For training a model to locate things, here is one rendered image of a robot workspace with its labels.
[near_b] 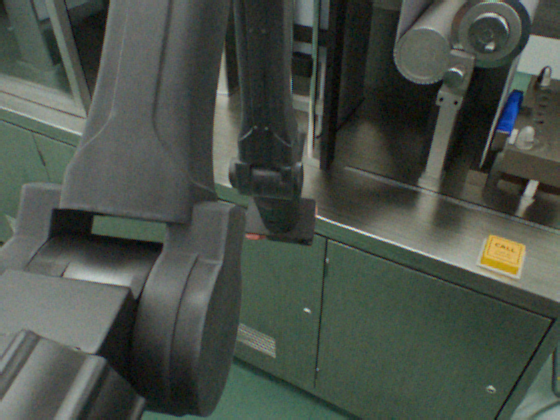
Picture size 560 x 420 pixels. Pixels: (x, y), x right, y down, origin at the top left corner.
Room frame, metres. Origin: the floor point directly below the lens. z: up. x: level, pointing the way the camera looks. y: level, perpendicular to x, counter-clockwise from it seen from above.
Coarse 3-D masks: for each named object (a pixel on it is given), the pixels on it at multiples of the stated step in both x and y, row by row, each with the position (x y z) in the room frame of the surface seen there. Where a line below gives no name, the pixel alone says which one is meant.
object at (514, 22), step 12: (468, 12) 0.98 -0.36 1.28; (480, 12) 0.97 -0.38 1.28; (504, 12) 0.95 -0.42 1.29; (468, 24) 0.98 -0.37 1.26; (516, 24) 0.94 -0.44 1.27; (516, 36) 0.94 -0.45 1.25; (468, 48) 0.98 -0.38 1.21; (504, 48) 0.95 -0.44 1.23; (480, 60) 0.96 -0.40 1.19; (492, 60) 0.95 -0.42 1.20
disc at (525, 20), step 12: (468, 0) 0.99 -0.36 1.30; (480, 0) 0.98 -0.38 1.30; (492, 0) 0.97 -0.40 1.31; (504, 0) 0.96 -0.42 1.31; (516, 0) 0.95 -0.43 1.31; (456, 12) 1.00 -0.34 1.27; (492, 12) 0.97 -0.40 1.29; (516, 12) 0.95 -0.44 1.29; (456, 24) 1.00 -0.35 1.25; (528, 24) 0.94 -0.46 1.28; (456, 36) 0.99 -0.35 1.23; (528, 36) 0.93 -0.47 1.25; (456, 48) 0.99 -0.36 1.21; (516, 48) 0.94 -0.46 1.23; (504, 60) 0.95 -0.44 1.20
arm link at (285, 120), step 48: (240, 0) 0.45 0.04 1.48; (288, 0) 0.47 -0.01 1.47; (240, 48) 0.45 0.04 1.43; (288, 48) 0.47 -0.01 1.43; (240, 96) 0.46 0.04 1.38; (288, 96) 0.47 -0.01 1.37; (240, 144) 0.46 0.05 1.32; (288, 144) 0.46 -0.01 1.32; (240, 192) 0.47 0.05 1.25; (288, 192) 0.46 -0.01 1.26
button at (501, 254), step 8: (488, 240) 0.72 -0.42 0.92; (496, 240) 0.72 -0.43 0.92; (504, 240) 0.72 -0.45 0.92; (488, 248) 0.69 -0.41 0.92; (496, 248) 0.69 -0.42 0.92; (504, 248) 0.69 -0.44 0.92; (512, 248) 0.69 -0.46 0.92; (520, 248) 0.69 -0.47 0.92; (488, 256) 0.67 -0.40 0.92; (496, 256) 0.67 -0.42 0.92; (504, 256) 0.67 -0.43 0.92; (512, 256) 0.67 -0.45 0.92; (520, 256) 0.67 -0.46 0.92; (488, 264) 0.67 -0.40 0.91; (496, 264) 0.66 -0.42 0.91; (504, 264) 0.65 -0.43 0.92; (512, 264) 0.65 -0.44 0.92; (520, 264) 0.65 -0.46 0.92; (512, 272) 0.65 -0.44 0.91
